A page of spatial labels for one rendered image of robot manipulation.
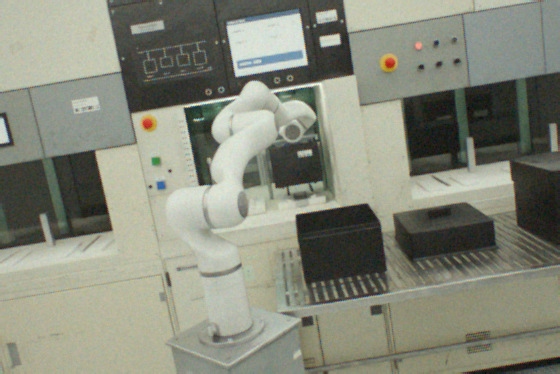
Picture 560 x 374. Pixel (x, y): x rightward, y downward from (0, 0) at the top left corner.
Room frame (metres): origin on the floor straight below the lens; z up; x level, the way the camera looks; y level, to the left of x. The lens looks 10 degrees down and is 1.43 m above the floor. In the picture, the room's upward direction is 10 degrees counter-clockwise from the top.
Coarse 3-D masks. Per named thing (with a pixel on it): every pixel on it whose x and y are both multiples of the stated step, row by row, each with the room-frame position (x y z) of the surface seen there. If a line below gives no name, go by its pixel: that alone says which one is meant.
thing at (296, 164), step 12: (300, 144) 2.33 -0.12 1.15; (312, 144) 2.33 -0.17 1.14; (276, 156) 2.33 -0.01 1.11; (288, 156) 2.33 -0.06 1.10; (300, 156) 2.32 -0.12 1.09; (312, 156) 2.32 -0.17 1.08; (276, 168) 2.32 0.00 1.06; (288, 168) 2.32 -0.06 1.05; (300, 168) 2.32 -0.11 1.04; (312, 168) 2.32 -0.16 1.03; (276, 180) 2.32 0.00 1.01; (288, 180) 2.32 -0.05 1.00; (300, 180) 2.32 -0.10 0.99; (312, 180) 2.32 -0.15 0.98; (288, 192) 2.32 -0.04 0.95
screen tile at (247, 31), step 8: (232, 32) 2.13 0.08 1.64; (240, 32) 2.13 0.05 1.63; (248, 32) 2.13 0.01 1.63; (256, 32) 2.13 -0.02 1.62; (232, 40) 2.13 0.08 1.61; (256, 40) 2.13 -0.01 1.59; (264, 40) 2.13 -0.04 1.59; (240, 48) 2.13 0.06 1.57; (248, 48) 2.13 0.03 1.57; (256, 48) 2.13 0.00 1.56; (264, 48) 2.13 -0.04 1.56; (240, 56) 2.13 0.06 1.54
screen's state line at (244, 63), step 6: (276, 54) 2.13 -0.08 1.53; (282, 54) 2.13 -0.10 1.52; (288, 54) 2.13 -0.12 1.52; (294, 54) 2.13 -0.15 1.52; (300, 54) 2.13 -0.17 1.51; (240, 60) 2.13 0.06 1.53; (246, 60) 2.13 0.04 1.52; (252, 60) 2.13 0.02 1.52; (258, 60) 2.13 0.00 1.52; (264, 60) 2.13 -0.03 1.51; (270, 60) 2.13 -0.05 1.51; (276, 60) 2.13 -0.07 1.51; (282, 60) 2.13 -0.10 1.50; (288, 60) 2.13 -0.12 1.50; (240, 66) 2.13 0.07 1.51; (246, 66) 2.13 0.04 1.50; (252, 66) 2.13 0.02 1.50
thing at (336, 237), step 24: (312, 216) 1.96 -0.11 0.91; (336, 216) 1.96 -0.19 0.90; (360, 216) 1.96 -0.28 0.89; (312, 240) 1.69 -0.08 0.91; (336, 240) 1.69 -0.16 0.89; (360, 240) 1.69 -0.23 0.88; (312, 264) 1.69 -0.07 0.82; (336, 264) 1.69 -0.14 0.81; (360, 264) 1.69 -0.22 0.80; (384, 264) 1.69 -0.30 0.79
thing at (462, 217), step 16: (432, 208) 1.98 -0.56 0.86; (448, 208) 1.86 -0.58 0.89; (464, 208) 1.92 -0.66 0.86; (400, 224) 1.87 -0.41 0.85; (416, 224) 1.82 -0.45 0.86; (432, 224) 1.79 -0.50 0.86; (448, 224) 1.76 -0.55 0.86; (464, 224) 1.73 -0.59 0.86; (480, 224) 1.72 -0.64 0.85; (400, 240) 1.91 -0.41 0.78; (416, 240) 1.73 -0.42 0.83; (432, 240) 1.73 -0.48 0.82; (448, 240) 1.73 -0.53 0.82; (464, 240) 1.73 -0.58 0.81; (480, 240) 1.72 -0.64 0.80; (416, 256) 1.73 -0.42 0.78; (432, 256) 1.73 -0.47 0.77; (448, 256) 1.72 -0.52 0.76
